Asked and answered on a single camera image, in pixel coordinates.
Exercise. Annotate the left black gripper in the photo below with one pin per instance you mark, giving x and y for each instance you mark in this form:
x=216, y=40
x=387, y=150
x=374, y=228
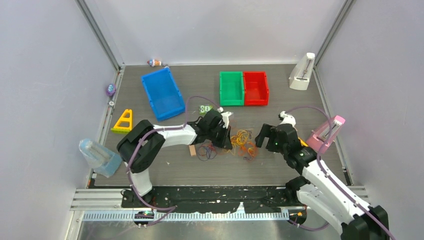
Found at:
x=225, y=142

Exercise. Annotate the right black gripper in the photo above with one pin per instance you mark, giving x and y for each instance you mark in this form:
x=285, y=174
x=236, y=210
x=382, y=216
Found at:
x=266, y=131

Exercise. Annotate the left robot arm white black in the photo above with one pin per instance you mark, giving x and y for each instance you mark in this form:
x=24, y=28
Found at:
x=141, y=145

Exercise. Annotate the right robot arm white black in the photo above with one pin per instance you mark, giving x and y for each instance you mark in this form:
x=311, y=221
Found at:
x=318, y=188

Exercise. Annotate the small wooden block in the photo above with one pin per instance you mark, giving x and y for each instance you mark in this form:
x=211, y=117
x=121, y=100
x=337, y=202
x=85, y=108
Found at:
x=192, y=150

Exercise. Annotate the yellow triangle block right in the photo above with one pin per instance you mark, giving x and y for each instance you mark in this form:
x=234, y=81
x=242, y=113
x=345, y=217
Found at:
x=303, y=143

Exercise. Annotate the yellow triangle block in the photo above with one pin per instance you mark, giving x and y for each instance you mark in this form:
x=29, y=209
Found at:
x=303, y=143
x=125, y=123

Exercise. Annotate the red plastic bin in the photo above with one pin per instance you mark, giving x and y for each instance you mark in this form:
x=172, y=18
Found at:
x=256, y=89

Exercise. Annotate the green monster toy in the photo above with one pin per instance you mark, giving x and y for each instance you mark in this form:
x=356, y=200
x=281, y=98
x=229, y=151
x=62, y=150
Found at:
x=203, y=109

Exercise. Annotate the pink metronome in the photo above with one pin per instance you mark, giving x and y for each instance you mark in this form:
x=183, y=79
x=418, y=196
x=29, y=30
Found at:
x=325, y=134

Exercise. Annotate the green plastic bin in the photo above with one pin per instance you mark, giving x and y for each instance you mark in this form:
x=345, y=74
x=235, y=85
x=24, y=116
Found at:
x=231, y=88

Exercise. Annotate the white metronome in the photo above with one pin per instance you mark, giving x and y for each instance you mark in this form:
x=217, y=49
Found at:
x=299, y=78

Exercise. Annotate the blue plastic bin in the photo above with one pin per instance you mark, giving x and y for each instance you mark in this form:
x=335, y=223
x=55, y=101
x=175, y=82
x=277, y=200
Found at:
x=164, y=96

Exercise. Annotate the yellow triangle block left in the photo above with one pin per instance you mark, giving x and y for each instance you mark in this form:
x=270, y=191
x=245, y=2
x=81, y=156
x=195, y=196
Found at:
x=125, y=123

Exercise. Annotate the small figurine toy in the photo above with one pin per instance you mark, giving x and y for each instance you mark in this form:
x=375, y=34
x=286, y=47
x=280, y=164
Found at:
x=154, y=63

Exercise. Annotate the clear plastic container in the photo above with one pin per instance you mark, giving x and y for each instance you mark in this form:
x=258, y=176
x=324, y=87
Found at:
x=102, y=160

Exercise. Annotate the purple round toy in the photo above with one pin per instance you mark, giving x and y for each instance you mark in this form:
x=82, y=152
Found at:
x=111, y=90

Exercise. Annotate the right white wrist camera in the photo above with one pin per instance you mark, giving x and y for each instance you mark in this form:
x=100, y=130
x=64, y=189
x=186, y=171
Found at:
x=287, y=118

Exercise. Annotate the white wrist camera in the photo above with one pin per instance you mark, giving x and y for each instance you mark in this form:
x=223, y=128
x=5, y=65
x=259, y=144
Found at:
x=225, y=116
x=287, y=118

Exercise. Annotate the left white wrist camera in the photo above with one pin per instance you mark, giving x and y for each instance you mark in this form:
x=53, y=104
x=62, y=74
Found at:
x=225, y=116

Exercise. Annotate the aluminium rail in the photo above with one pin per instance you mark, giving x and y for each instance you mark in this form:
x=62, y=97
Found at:
x=204, y=203

